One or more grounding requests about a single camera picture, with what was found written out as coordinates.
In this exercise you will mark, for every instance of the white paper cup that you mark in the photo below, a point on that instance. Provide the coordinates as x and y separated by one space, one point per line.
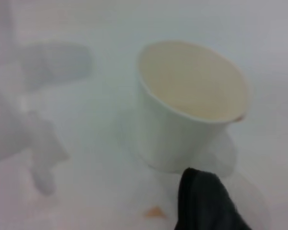
182 119

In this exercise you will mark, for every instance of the dark blue rag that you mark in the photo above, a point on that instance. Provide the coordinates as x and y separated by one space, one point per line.
206 203

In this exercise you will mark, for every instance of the small orange ball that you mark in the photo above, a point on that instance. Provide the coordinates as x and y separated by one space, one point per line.
156 212

